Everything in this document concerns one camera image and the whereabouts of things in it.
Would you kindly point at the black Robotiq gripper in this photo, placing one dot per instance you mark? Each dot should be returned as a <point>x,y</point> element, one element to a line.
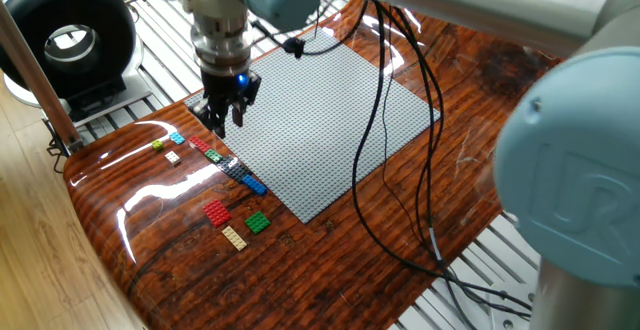
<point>225,90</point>

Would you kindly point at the red long Lego brick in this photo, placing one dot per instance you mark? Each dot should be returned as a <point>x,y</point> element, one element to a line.
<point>199,143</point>

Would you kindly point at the green small Lego brick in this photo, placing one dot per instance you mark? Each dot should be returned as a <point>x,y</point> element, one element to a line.
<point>213,155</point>

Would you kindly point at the black Lego plate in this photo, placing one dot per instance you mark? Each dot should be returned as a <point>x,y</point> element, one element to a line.
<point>233,168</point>

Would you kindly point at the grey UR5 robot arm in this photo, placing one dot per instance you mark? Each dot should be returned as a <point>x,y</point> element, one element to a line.
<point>575,170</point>

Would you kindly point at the light blue Lego brick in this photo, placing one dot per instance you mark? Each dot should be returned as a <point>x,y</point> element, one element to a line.
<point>177,138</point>

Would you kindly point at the white Lego brick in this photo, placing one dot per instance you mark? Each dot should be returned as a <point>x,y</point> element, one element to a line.
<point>172,158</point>

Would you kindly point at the lime green Lego brick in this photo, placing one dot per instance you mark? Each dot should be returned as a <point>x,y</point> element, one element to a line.
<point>157,145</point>

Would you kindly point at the red wide Lego plate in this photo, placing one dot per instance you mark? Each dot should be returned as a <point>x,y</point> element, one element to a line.
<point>217,213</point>

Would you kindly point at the grey Lego baseplate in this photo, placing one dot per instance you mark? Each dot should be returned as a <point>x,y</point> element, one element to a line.
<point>325,145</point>

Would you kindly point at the green square Lego plate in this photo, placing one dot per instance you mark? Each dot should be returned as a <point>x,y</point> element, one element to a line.
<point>257,222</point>

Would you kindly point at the tan Lego plate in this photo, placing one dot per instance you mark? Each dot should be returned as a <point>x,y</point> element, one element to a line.
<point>234,238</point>

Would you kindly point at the wood pattern table mat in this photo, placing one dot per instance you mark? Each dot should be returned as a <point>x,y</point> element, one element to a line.
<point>300,280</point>

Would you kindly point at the brown wooden pole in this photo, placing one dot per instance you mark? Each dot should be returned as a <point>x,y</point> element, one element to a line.
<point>41,90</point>

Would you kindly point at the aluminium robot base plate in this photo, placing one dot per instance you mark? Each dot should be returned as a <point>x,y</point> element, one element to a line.
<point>505,315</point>

